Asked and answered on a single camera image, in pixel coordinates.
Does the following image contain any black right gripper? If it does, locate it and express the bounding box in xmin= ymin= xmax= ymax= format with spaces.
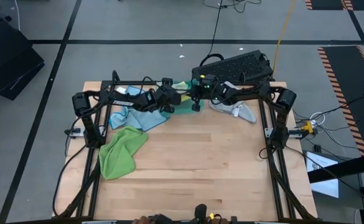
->
xmin=190 ymin=73 xmax=230 ymax=113

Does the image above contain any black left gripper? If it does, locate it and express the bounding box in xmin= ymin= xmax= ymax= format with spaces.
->
xmin=155 ymin=77 xmax=182 ymax=114

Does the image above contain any pale green microfiber towel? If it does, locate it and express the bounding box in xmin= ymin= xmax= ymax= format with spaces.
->
xmin=171 ymin=80 xmax=189 ymax=91

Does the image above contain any bright green microfiber towel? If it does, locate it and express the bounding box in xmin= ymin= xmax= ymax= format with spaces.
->
xmin=98 ymin=126 xmax=149 ymax=180

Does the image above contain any light blue microfiber towel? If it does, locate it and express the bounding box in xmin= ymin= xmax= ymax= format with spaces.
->
xmin=109 ymin=85 xmax=171 ymax=132

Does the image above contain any teal translucent plastic bin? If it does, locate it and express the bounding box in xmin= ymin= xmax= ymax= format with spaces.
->
xmin=156 ymin=78 xmax=206 ymax=115

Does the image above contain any light grey tagged towel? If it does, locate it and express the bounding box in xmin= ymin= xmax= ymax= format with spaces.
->
xmin=208 ymin=99 xmax=258 ymax=124

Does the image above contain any black perforated computer case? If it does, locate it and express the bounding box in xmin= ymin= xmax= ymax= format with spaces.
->
xmin=191 ymin=49 xmax=275 ymax=83

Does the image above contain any yellow power plug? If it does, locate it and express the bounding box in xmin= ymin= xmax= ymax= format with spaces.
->
xmin=302 ymin=120 xmax=314 ymax=134

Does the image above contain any person's hand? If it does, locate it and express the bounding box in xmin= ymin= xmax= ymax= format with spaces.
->
xmin=131 ymin=215 xmax=157 ymax=224

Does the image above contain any wide hazard striped mat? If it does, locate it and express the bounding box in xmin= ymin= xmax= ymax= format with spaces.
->
xmin=317 ymin=45 xmax=364 ymax=156

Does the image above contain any white paper sheet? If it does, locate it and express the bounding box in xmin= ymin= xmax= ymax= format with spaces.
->
xmin=306 ymin=151 xmax=340 ymax=199

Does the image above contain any narrow hazard striped mat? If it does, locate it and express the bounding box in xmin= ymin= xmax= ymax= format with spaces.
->
xmin=304 ymin=0 xmax=364 ymax=12

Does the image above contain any black metal beam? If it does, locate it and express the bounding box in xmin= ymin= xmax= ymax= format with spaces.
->
xmin=307 ymin=151 xmax=364 ymax=185

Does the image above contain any black equipment case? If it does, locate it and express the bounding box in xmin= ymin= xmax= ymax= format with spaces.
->
xmin=0 ymin=17 xmax=45 ymax=101

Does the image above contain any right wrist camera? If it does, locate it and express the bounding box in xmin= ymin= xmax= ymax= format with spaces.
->
xmin=205 ymin=73 xmax=218 ymax=90

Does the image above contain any black aluminium table frame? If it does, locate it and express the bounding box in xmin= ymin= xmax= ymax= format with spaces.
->
xmin=54 ymin=70 xmax=319 ymax=224

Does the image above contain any black floor cable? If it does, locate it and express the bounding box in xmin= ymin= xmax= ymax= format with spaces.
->
xmin=202 ymin=0 xmax=263 ymax=57

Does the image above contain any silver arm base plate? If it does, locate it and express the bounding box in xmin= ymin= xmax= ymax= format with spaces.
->
xmin=264 ymin=127 xmax=304 ymax=139
xmin=65 ymin=127 xmax=85 ymax=139

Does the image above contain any yellow hanging cable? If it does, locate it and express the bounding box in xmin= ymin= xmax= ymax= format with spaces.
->
xmin=271 ymin=0 xmax=297 ymax=77

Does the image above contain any white coiled cable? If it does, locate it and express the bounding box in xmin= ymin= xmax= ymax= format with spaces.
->
xmin=309 ymin=111 xmax=327 ymax=125

